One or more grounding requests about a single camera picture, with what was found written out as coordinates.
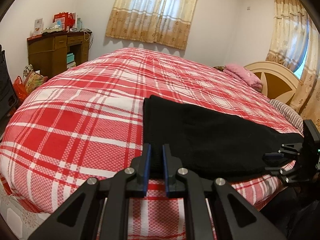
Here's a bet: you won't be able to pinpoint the red plastic bag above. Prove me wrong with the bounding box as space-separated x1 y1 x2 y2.
12 76 29 103

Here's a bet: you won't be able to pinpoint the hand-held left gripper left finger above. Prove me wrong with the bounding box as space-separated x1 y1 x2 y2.
29 144 150 240

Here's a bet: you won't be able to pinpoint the black chair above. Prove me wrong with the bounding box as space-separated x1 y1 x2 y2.
0 44 19 128

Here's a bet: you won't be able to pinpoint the black pants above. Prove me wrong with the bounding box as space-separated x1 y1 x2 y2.
143 95 304 182

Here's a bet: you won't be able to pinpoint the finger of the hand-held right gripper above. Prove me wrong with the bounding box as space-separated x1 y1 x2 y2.
262 142 304 166
266 161 304 185

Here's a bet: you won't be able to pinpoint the short beige floral curtain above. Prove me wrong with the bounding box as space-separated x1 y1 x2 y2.
105 0 202 50

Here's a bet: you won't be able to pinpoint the floral fabric bag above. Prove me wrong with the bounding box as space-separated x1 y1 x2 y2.
24 65 48 94

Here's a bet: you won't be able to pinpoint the white printed box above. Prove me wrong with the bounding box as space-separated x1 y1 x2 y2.
34 18 44 36

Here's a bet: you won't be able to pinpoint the cream wooden headboard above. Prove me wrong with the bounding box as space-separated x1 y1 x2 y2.
244 60 300 107

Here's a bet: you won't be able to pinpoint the teal box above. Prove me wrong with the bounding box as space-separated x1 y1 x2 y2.
66 52 76 68

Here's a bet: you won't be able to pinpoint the pink folded blanket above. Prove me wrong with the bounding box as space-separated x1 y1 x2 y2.
223 64 263 90

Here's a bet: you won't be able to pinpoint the long beige floral curtain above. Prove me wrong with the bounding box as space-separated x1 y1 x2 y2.
265 0 320 128

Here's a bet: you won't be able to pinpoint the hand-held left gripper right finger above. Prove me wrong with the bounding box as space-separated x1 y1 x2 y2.
162 144 287 240

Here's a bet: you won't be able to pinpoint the red plaid bed sheet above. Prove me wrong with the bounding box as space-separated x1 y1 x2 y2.
0 47 304 240

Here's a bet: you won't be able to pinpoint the brown wooden desk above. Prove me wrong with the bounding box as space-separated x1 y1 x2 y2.
27 31 90 74

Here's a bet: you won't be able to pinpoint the red gift bag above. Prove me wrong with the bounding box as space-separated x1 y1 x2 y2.
53 12 75 32

